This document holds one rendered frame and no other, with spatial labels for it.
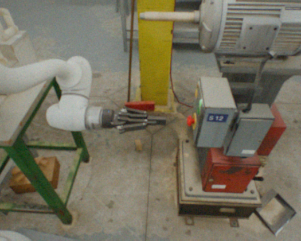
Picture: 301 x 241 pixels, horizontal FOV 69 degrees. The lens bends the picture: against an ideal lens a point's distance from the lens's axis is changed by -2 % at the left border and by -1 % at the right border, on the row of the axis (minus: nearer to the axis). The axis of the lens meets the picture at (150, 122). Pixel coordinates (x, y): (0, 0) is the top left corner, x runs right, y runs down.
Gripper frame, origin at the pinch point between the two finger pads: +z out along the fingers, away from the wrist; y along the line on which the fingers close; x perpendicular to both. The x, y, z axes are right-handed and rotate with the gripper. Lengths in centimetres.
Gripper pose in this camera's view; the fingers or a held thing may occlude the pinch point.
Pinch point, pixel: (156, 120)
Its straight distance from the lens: 83.7
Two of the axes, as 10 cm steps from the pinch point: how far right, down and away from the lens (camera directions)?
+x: 0.0, -7.0, -7.2
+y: -0.5, 7.2, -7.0
